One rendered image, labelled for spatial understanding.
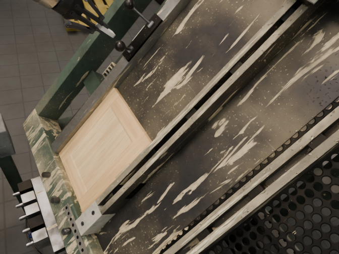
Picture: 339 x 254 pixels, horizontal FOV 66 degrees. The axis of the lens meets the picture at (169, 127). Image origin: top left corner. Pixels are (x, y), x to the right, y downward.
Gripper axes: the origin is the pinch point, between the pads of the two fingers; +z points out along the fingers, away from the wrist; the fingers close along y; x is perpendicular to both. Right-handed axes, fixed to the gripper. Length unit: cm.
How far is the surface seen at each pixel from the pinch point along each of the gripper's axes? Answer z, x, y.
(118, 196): 8, 47, 35
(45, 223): 13, 29, 77
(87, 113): 12.0, 7.0, 32.1
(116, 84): 13.9, 7.0, 14.6
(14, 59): 72, -198, 124
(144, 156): 8.5, 43.3, 18.2
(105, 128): 14.0, 17.9, 29.5
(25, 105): 68, -124, 128
